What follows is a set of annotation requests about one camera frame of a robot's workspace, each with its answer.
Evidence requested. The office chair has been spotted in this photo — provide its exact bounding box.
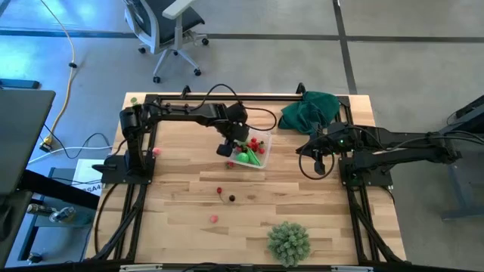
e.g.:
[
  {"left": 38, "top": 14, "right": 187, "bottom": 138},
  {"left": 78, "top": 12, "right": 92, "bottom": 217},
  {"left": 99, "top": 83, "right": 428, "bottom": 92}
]
[{"left": 123, "top": 0, "right": 209, "bottom": 84}]

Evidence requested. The dark green cloth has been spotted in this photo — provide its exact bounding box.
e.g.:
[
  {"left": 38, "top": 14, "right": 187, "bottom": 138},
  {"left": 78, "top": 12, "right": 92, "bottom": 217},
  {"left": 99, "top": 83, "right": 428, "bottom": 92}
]
[{"left": 278, "top": 90, "right": 341, "bottom": 136}]

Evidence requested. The black floor cable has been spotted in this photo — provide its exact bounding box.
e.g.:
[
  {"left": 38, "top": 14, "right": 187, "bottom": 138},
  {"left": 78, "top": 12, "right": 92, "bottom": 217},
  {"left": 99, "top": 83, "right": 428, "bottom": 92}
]
[{"left": 43, "top": 124, "right": 113, "bottom": 159}]

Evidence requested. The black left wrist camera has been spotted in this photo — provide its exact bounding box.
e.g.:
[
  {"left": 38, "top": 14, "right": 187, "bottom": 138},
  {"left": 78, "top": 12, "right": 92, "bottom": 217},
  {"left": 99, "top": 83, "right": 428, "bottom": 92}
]
[{"left": 216, "top": 139, "right": 234, "bottom": 158}]

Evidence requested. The black aluminium table frame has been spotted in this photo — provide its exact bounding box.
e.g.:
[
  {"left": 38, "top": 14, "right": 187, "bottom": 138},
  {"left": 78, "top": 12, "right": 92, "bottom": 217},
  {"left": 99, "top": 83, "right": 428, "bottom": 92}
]
[{"left": 92, "top": 82, "right": 408, "bottom": 267}]

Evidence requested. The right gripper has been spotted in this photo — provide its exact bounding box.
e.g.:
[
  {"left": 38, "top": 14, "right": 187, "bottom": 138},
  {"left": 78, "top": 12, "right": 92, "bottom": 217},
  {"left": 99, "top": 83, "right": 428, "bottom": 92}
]
[{"left": 296, "top": 122, "right": 355, "bottom": 155}]

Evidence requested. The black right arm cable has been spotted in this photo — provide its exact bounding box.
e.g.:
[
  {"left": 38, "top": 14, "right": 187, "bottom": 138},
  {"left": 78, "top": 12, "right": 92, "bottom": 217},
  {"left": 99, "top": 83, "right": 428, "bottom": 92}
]
[{"left": 298, "top": 149, "right": 336, "bottom": 181}]

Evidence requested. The dark grey desk top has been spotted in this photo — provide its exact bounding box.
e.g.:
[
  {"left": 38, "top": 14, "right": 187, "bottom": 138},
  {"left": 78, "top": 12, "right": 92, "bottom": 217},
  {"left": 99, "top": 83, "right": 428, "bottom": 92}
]
[{"left": 0, "top": 88, "right": 57, "bottom": 197}]

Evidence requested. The silver metal clamp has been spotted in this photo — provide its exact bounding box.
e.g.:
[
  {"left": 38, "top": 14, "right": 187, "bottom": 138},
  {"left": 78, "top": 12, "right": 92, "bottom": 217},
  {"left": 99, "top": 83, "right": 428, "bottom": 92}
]
[{"left": 26, "top": 203, "right": 76, "bottom": 224}]

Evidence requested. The clear plastic tupperware container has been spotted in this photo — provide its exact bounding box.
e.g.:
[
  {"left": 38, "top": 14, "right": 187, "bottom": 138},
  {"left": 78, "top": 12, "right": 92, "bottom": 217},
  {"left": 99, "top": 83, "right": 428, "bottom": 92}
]
[{"left": 226, "top": 128, "right": 273, "bottom": 170}]

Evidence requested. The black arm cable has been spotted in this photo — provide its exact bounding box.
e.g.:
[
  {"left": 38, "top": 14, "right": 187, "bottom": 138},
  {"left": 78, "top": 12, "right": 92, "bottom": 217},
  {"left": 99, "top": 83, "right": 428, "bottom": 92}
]
[
  {"left": 298, "top": 149, "right": 336, "bottom": 181},
  {"left": 191, "top": 83, "right": 278, "bottom": 131}
]

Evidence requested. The white paper sheet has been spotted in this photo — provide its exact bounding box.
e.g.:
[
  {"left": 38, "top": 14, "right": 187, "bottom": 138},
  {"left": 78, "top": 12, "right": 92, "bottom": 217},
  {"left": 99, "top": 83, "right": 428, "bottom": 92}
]
[{"left": 71, "top": 158, "right": 110, "bottom": 197}]

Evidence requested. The white floor cable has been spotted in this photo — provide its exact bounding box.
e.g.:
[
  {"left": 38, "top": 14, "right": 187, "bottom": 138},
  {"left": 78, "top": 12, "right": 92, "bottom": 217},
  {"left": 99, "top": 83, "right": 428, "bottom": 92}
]
[{"left": 28, "top": 145, "right": 114, "bottom": 165}]

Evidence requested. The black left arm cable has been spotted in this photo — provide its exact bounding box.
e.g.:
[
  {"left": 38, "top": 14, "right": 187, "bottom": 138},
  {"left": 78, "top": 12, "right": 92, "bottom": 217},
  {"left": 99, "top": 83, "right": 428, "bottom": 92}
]
[{"left": 191, "top": 83, "right": 278, "bottom": 131}]

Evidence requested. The artificial green potted plant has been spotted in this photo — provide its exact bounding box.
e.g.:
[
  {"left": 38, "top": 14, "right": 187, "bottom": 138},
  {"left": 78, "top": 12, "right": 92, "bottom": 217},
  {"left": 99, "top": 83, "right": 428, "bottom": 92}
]
[{"left": 266, "top": 221, "right": 312, "bottom": 268}]

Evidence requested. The yellow floor cable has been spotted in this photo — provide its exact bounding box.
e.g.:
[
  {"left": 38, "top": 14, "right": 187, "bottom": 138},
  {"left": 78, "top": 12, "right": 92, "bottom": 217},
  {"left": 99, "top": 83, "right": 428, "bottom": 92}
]
[{"left": 39, "top": 0, "right": 76, "bottom": 147}]

